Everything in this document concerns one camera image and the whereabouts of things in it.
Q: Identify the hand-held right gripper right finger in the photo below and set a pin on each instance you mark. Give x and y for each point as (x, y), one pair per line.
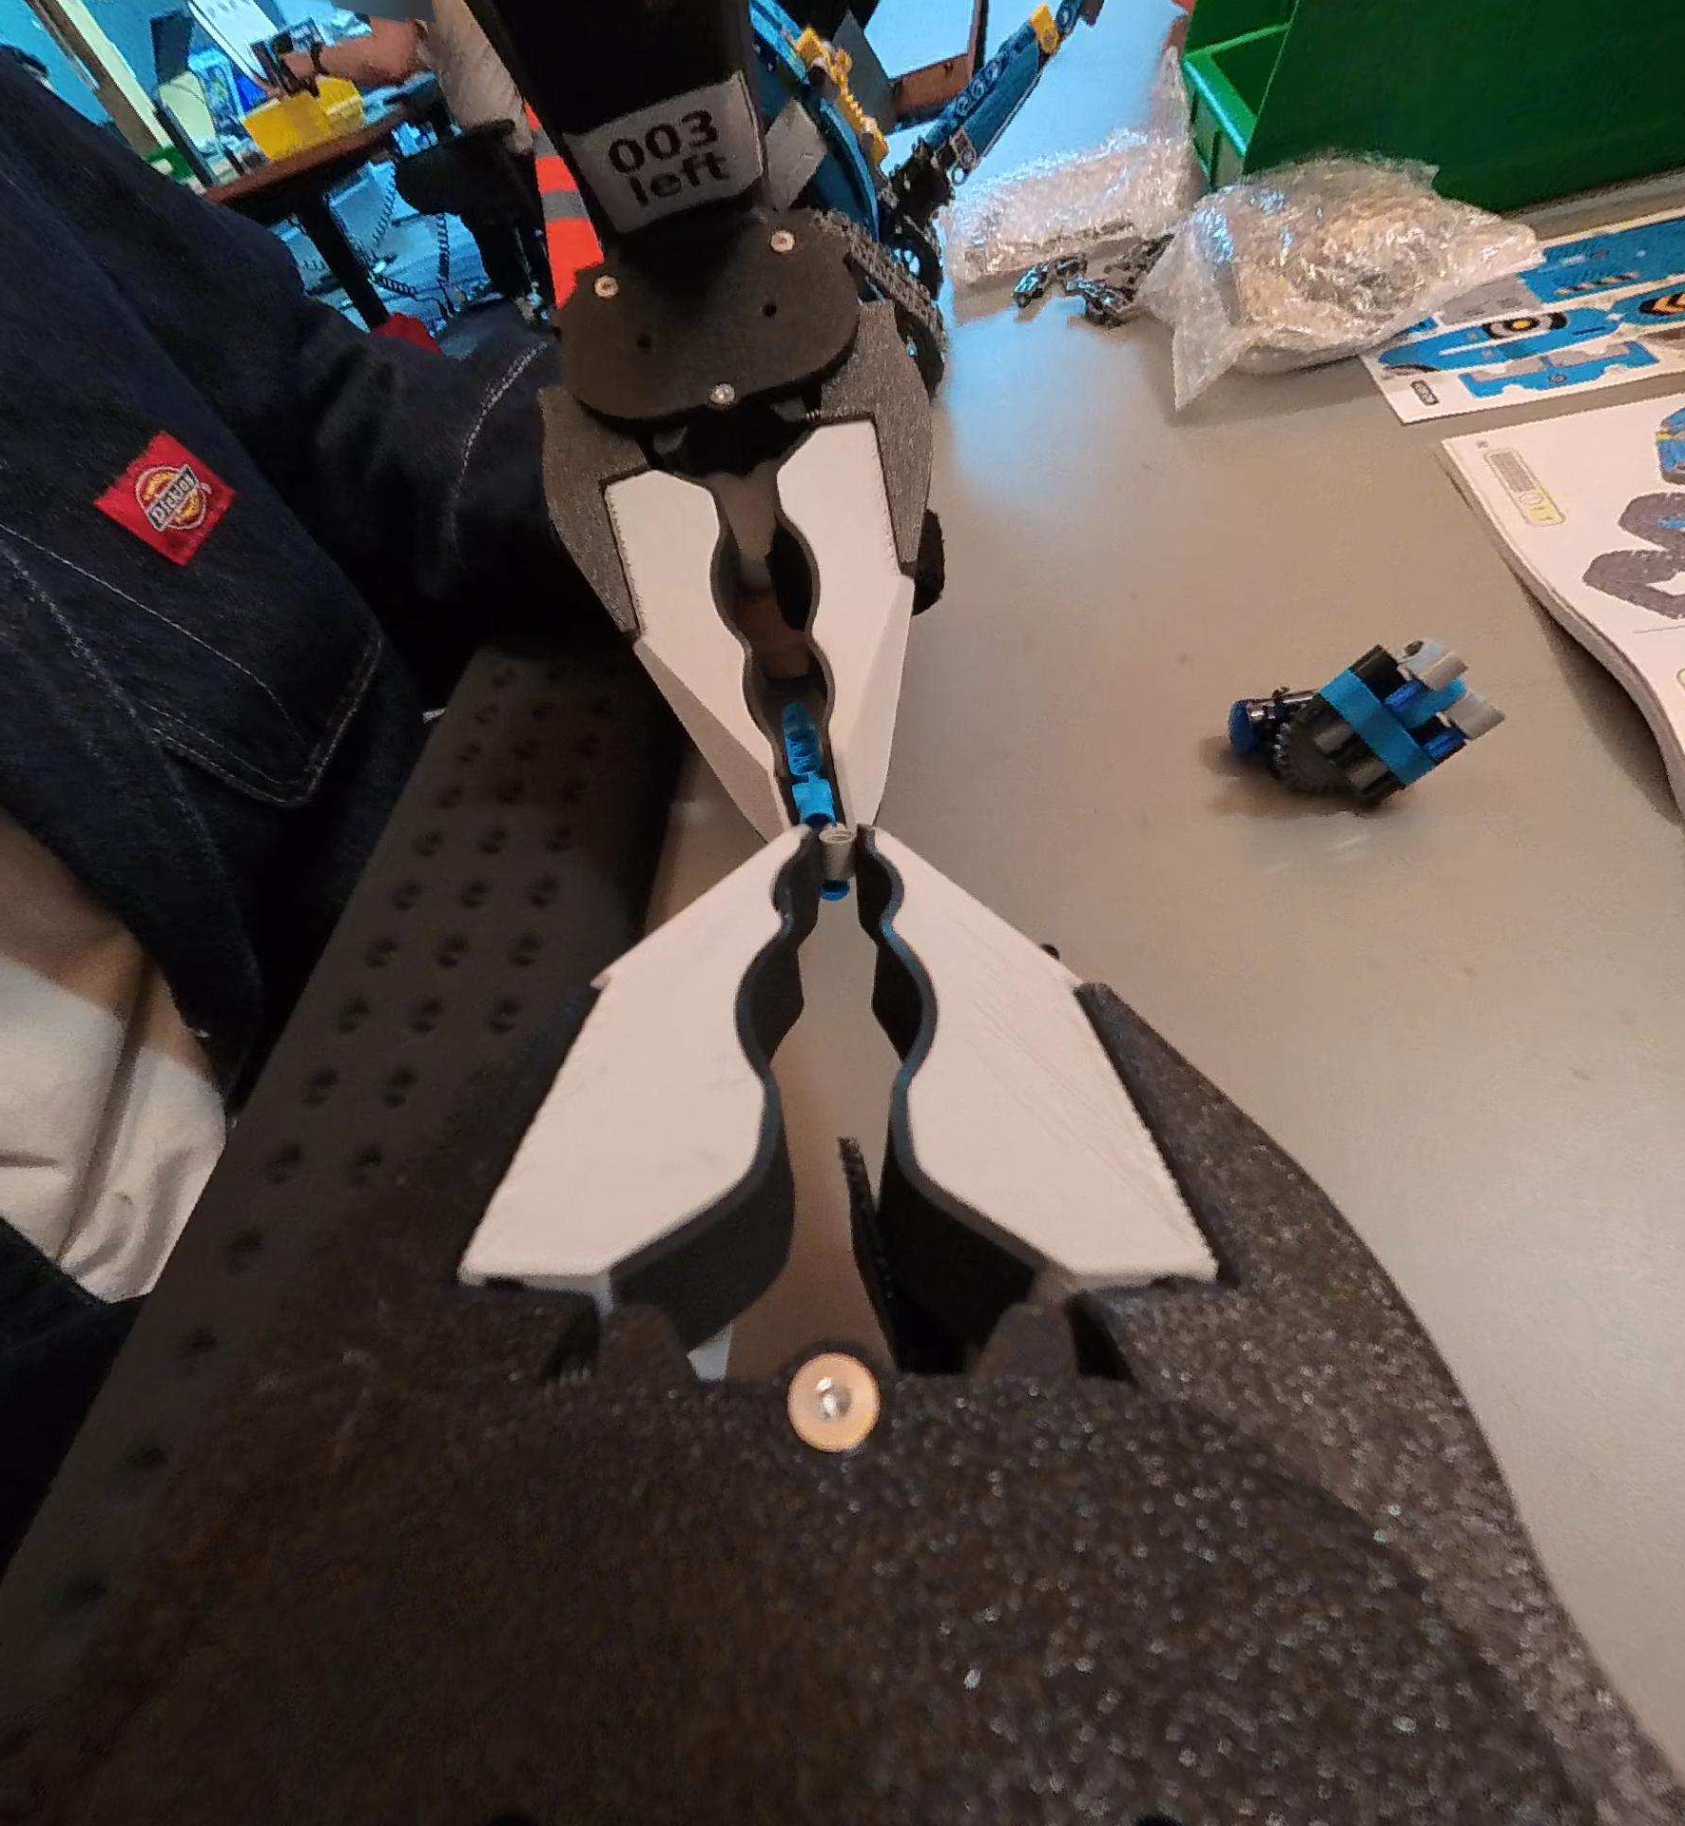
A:
(1044, 1127)

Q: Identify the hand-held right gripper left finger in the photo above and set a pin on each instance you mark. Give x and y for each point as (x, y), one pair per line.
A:
(630, 1127)

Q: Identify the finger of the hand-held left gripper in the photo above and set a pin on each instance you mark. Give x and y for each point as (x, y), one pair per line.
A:
(865, 599)
(673, 599)

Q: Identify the blue beam brick assembly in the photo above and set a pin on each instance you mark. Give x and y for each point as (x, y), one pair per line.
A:
(809, 770)

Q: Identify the grey connector brick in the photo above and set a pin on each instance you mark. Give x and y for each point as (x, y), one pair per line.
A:
(838, 848)

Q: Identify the blue tracked toy vehicle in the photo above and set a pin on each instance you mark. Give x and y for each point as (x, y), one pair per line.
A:
(828, 157)

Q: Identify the clear bag of parts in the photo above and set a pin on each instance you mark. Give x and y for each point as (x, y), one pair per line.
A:
(1071, 199)
(1329, 271)

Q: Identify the yellow plastic bin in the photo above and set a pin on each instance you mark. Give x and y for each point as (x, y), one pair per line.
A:
(302, 120)

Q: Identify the small black blue gear assembly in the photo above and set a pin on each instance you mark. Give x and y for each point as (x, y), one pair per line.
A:
(1372, 727)

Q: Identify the person's white shirt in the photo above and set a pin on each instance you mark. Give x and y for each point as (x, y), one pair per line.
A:
(44, 1055)

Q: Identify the instruction booklet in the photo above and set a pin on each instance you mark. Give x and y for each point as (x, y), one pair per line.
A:
(1599, 570)

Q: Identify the blue sticker sheet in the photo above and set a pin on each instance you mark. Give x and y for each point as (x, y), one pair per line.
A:
(1572, 327)

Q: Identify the green plastic bin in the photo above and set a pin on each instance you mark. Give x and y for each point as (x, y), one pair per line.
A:
(1500, 98)

